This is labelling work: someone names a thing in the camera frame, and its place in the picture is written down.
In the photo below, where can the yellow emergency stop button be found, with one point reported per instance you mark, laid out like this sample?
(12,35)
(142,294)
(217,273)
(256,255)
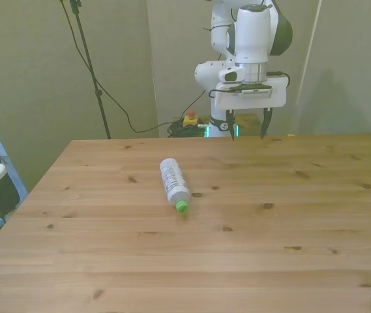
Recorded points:
(190,120)

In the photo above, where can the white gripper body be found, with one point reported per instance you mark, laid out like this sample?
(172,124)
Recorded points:
(278,96)

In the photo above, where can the water bottle with green cap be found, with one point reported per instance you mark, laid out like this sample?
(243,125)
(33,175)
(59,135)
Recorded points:
(172,181)

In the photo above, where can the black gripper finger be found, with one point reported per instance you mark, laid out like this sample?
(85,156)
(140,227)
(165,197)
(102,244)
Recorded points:
(266,122)
(231,125)

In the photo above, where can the black tripod stand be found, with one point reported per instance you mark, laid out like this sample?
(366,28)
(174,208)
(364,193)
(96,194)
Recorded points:
(89,65)

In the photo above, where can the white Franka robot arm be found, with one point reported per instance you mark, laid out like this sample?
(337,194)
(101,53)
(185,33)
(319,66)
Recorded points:
(252,36)

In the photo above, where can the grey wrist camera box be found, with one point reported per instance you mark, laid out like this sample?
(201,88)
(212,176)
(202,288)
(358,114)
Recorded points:
(257,92)

